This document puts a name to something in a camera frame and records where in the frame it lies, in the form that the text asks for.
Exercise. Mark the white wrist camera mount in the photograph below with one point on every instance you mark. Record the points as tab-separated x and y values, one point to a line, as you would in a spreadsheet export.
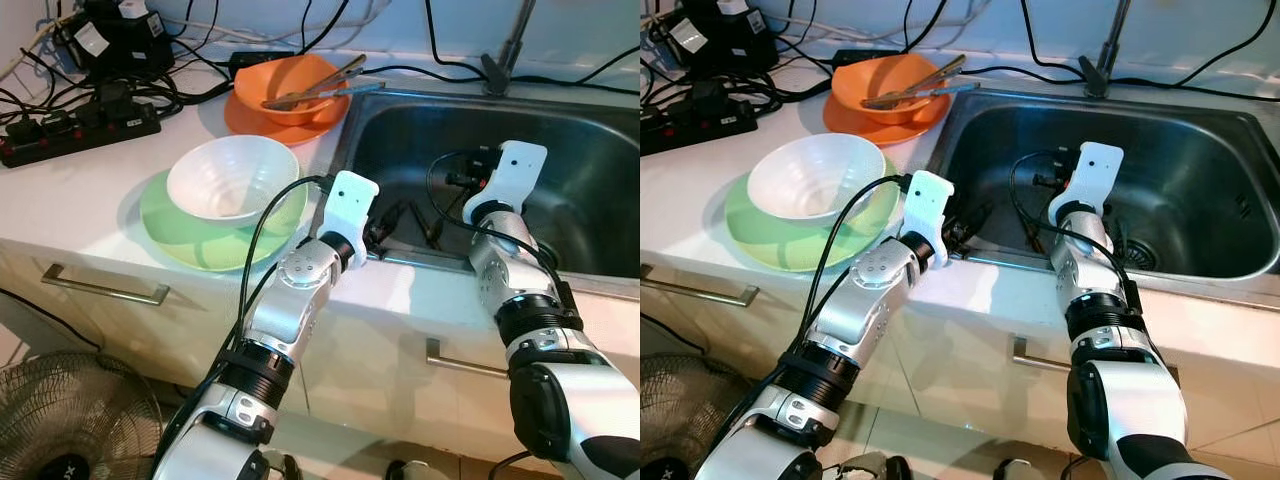
350	205
928	205
1090	175
515	175

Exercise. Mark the orange plate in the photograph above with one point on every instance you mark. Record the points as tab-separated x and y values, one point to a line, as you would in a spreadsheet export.
250	127
850	127

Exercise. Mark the grey sink faucet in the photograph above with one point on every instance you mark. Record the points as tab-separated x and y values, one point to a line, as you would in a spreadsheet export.
503	70
1100	65

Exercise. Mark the black floor fan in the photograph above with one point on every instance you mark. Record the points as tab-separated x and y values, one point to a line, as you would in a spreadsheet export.
70	420
690	420

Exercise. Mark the silver metal utensil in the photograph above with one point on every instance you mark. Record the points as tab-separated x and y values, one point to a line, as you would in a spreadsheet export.
360	90
955	91

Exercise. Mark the steel kitchen sink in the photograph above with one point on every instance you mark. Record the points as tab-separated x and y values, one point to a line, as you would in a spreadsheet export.
590	160
1180	160

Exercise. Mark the white bowl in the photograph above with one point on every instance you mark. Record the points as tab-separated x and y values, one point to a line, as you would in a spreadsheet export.
810	180
230	175

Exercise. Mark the brown metal tongs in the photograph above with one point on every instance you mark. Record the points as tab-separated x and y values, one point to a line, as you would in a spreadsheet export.
930	78
335	75

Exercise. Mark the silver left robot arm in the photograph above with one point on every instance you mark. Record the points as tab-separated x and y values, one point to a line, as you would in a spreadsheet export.
870	300
290	300

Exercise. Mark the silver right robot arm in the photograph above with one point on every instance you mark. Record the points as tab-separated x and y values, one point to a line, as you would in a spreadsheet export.
1120	400
560	400

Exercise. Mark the black battery charger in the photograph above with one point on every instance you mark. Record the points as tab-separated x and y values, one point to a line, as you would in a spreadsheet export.
120	35
720	35

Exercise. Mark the white kitchen cabinet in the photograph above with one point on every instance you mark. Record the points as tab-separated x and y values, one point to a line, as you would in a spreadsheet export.
380	385
960	385

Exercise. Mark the black power strip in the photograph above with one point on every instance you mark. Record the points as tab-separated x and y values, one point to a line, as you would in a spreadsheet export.
700	122
80	135

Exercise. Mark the green plate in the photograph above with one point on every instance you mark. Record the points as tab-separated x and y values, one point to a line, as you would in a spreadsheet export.
190	248
770	247

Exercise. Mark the orange bowl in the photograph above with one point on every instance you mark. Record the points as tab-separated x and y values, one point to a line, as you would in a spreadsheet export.
880	87
285	82

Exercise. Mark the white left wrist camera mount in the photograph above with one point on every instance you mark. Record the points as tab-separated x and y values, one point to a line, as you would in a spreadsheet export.
928	205
350	205

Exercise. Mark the black power brick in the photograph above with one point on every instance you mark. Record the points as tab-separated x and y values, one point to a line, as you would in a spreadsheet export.
260	63
860	58

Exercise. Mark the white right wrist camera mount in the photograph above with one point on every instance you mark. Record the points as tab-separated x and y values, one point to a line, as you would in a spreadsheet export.
1090	175
515	175

